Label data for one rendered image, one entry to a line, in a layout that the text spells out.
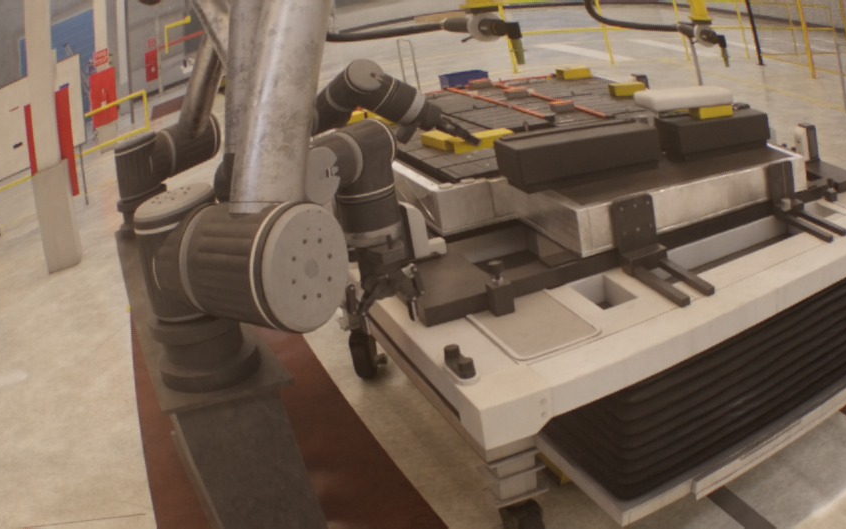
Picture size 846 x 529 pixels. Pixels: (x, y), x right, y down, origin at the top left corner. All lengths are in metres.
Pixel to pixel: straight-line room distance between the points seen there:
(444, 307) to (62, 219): 5.52
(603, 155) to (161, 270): 1.15
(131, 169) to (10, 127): 7.31
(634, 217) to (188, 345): 1.03
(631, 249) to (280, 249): 0.95
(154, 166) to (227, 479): 1.61
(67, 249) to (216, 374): 5.64
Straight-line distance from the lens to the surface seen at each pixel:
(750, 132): 2.65
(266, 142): 1.55
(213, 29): 2.60
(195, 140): 3.30
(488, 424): 1.69
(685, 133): 2.48
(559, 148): 2.29
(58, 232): 7.30
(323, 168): 1.71
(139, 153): 3.17
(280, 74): 1.56
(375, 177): 1.83
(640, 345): 1.81
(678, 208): 2.28
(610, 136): 2.35
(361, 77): 2.37
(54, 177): 7.23
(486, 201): 2.46
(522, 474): 2.46
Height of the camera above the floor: 1.59
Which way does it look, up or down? 18 degrees down
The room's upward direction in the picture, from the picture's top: 10 degrees counter-clockwise
